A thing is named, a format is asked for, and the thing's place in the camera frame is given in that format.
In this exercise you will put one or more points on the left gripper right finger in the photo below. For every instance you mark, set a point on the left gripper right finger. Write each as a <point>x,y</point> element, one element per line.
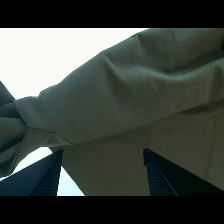
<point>180,180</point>

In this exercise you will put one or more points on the brown T-shirt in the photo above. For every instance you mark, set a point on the brown T-shirt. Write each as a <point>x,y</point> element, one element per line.
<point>133,93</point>

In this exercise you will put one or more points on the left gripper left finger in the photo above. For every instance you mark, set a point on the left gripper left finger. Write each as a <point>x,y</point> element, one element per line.
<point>36,180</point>

